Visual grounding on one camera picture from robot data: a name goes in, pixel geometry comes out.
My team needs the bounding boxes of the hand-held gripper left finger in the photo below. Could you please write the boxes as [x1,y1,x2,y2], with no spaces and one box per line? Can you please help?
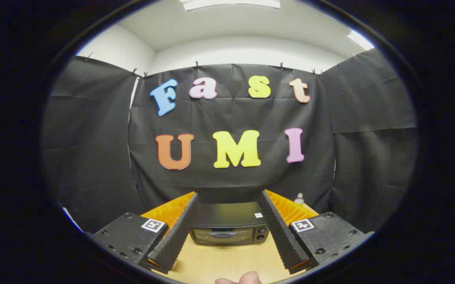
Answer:
[92,192,199,275]

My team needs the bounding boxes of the black toaster oven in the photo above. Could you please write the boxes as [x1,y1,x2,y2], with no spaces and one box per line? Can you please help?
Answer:
[190,202,270,246]

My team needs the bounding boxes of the ceiling light panel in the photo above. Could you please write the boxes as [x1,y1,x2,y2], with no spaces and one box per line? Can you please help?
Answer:
[180,0,281,11]
[347,31,374,50]

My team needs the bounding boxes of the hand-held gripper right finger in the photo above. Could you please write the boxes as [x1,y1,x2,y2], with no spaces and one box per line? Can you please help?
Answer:
[257,190,374,275]

